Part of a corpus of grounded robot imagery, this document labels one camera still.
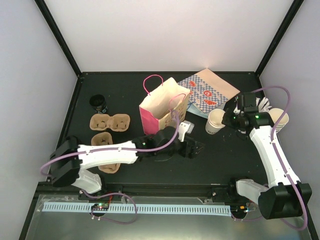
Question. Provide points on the black open coffee cup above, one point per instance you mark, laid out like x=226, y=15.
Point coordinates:
x=98, y=103

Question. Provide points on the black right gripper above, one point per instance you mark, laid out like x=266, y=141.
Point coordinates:
x=226, y=120

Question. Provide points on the tall white paper cup stack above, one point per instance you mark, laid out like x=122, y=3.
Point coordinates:
x=275, y=114

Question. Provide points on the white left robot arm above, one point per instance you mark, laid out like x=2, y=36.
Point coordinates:
x=72, y=161

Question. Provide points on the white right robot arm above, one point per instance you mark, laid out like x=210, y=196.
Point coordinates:
x=284, y=196

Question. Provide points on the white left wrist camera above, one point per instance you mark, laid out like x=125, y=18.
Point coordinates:
x=184, y=128

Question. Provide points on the blue checkered bakery paper bag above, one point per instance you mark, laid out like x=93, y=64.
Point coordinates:
x=208, y=91

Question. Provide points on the white slotted cable rail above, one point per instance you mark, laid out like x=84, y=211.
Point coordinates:
x=120, y=208

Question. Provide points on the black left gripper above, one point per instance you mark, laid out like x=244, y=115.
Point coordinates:
x=192, y=154

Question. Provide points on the cream pink Cakes paper bag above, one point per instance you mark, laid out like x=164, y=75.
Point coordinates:
x=162, y=104

